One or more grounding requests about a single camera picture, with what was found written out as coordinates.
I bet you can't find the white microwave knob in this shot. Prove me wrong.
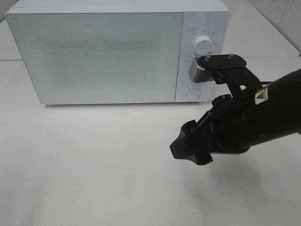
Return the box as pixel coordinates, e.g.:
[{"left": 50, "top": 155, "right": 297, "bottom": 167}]
[
  {"left": 188, "top": 67, "right": 196, "bottom": 81},
  {"left": 193, "top": 34, "right": 213, "bottom": 57}
]

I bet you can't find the round white door button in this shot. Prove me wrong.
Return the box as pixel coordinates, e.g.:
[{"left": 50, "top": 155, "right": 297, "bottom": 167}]
[{"left": 186, "top": 88, "right": 201, "bottom": 99}]

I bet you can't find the white microwave oven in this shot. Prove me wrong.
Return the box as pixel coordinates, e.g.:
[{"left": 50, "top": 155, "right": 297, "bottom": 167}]
[{"left": 5, "top": 0, "right": 230, "bottom": 104}]

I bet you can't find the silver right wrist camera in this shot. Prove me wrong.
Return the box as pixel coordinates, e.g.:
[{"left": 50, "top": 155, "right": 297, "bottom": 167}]
[{"left": 188, "top": 54, "right": 247, "bottom": 83}]

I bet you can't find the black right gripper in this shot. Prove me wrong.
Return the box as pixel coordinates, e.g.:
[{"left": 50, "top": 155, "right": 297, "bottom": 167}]
[{"left": 169, "top": 68, "right": 261, "bottom": 166}]

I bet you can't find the white microwave door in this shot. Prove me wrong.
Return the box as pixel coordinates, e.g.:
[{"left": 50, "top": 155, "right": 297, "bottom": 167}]
[{"left": 7, "top": 13, "right": 182, "bottom": 104}]

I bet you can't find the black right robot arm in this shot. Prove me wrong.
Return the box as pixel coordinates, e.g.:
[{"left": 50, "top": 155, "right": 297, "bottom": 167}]
[{"left": 170, "top": 70, "right": 301, "bottom": 165}]

